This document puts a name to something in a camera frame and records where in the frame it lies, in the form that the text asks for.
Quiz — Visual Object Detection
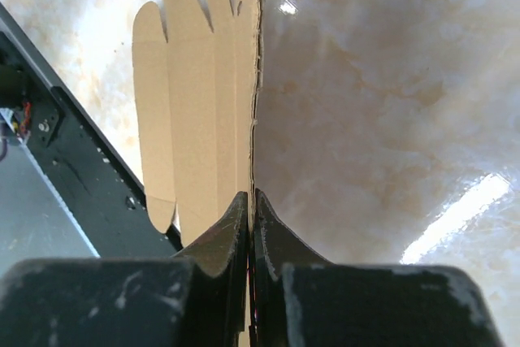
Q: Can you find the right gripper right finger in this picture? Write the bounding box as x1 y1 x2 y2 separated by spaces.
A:
252 189 337 346

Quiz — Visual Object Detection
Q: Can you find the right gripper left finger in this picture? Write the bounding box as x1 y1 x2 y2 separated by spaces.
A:
175 192 249 346

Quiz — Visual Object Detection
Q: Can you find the brown cardboard box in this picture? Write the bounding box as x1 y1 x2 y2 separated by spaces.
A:
132 0 266 347

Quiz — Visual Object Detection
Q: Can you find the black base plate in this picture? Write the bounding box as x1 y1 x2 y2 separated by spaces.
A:
1 8 182 258

